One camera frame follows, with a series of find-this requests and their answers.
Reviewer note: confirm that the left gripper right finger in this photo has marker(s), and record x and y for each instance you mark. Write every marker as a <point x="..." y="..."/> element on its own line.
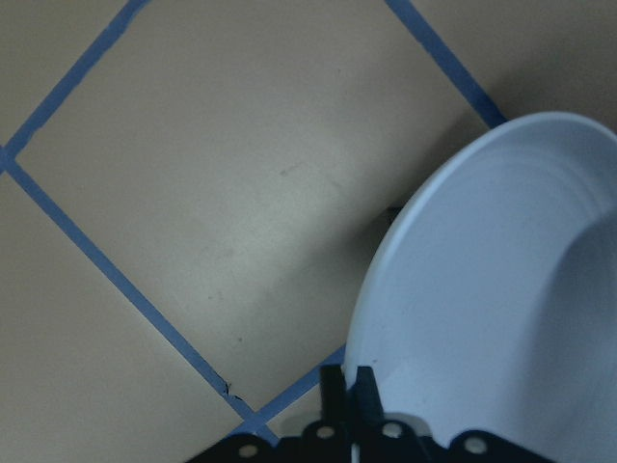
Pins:
<point x="368" y="408"/>

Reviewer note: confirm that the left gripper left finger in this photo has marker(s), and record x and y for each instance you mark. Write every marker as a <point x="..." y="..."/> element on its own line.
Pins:
<point x="333" y="395"/>

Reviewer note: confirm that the blue plate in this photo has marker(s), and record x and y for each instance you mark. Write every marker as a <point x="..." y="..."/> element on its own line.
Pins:
<point x="491" y="301"/>

